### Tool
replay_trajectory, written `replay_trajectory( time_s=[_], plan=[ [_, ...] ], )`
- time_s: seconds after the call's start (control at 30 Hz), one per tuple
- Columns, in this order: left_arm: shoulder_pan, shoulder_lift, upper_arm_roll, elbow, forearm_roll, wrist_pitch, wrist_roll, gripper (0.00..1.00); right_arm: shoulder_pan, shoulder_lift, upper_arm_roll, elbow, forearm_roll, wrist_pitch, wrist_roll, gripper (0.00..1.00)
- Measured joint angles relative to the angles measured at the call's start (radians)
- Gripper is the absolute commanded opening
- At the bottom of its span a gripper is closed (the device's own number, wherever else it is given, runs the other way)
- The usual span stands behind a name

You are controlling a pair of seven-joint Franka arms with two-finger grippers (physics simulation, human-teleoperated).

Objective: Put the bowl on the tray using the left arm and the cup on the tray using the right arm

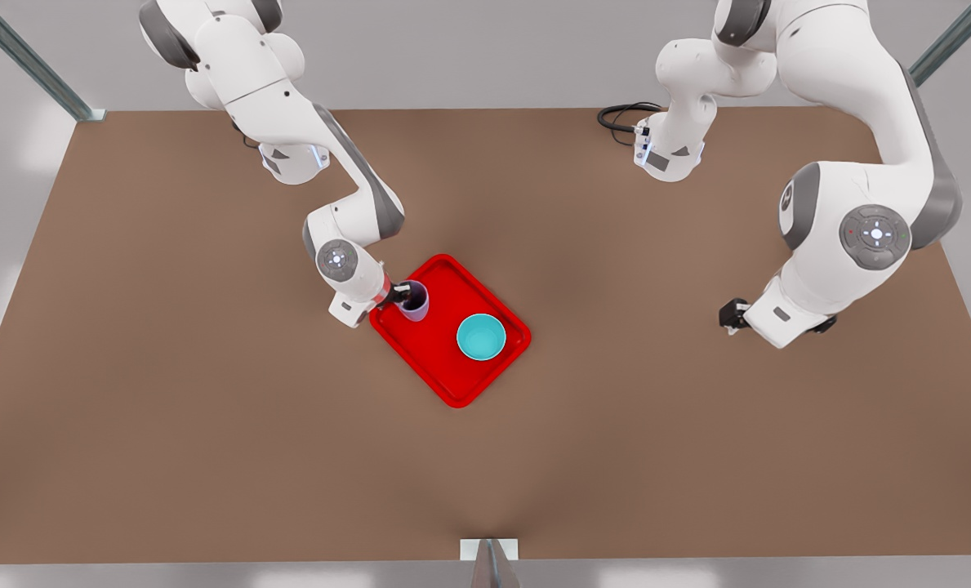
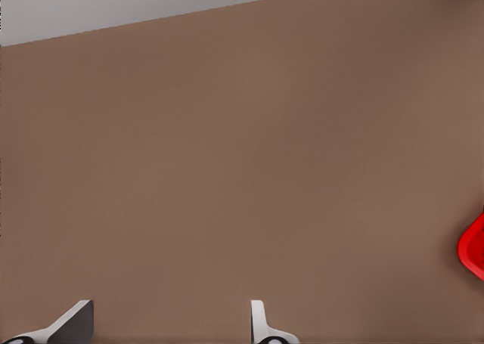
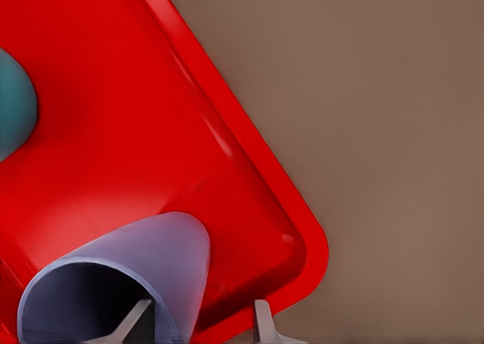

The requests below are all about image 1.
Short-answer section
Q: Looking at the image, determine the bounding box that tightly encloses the lavender cup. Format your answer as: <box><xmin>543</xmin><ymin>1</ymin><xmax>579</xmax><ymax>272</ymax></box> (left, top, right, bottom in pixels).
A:
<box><xmin>398</xmin><ymin>280</ymin><xmax>430</xmax><ymax>323</ymax></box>

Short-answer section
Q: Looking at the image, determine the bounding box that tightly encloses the teal bowl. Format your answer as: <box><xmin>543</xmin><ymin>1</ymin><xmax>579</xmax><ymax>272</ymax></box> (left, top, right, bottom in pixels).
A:
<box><xmin>457</xmin><ymin>314</ymin><xmax>507</xmax><ymax>362</ymax></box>

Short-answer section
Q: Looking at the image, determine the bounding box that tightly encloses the red tray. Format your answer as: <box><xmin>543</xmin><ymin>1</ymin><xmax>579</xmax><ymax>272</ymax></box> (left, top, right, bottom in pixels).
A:
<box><xmin>369</xmin><ymin>254</ymin><xmax>532</xmax><ymax>409</ymax></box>

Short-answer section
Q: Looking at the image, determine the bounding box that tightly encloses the silver frame post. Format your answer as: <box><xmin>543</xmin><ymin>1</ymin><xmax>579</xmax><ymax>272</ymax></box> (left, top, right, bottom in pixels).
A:
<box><xmin>460</xmin><ymin>537</ymin><xmax>520</xmax><ymax>588</ymax></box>
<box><xmin>0</xmin><ymin>0</ymin><xmax>107</xmax><ymax>123</ymax></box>
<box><xmin>908</xmin><ymin>0</ymin><xmax>971</xmax><ymax>87</ymax></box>

